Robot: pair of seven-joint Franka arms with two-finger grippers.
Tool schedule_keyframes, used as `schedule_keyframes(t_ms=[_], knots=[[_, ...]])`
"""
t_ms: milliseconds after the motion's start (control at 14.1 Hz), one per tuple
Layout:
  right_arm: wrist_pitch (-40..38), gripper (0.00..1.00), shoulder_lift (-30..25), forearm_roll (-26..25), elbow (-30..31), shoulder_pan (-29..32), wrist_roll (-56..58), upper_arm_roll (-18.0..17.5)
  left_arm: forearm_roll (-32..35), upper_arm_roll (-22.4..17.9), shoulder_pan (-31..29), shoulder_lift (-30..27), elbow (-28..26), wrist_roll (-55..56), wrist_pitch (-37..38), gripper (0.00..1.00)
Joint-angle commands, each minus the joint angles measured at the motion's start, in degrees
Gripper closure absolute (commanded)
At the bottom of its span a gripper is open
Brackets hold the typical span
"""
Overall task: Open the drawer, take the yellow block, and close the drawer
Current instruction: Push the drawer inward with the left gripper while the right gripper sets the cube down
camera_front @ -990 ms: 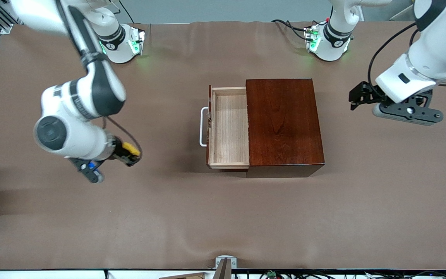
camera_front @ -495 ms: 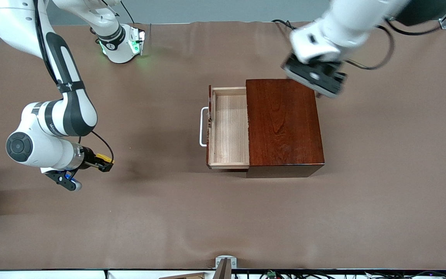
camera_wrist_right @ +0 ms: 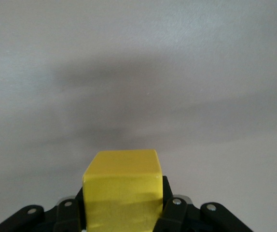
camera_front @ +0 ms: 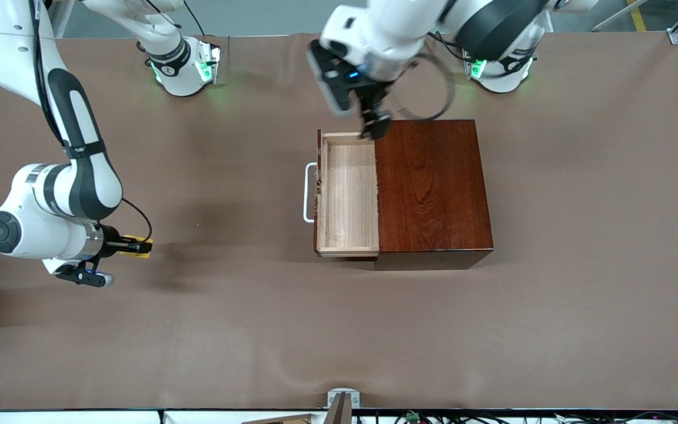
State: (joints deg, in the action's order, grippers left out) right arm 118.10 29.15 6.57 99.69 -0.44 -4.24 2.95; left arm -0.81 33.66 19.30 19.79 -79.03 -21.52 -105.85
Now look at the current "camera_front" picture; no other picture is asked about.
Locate yellow block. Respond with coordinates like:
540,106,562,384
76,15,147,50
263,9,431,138
121,235,154,259

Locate metal connector plate green light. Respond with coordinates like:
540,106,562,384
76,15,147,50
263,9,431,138
467,56,490,81
195,38,222,85

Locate grey metal rail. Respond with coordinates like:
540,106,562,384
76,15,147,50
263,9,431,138
592,0,649,32

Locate dark wooden cabinet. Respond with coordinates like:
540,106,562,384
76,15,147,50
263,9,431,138
373,119,494,271

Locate tangled black cables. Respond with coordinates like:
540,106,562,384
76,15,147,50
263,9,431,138
395,410,678,424

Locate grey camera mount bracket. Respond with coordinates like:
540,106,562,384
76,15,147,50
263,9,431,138
324,389,361,424

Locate wooden drawer with white handle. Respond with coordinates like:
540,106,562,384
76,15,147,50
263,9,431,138
304,130,381,259

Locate brown table cloth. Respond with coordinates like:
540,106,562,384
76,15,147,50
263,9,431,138
0,32,678,411

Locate black base cable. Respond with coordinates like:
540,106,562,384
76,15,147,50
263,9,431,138
183,0,209,36

